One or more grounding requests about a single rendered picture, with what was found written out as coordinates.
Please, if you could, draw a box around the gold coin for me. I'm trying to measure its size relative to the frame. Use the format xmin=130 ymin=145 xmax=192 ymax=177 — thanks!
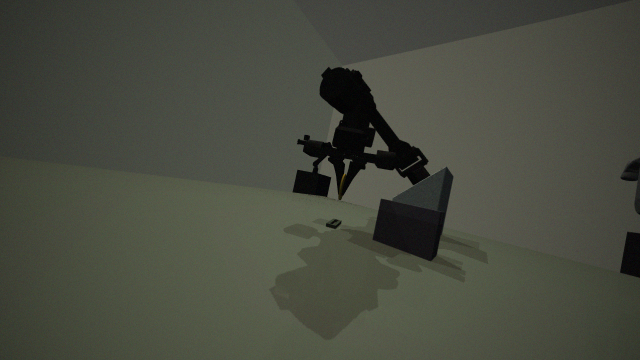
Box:
xmin=338 ymin=174 xmax=346 ymax=200

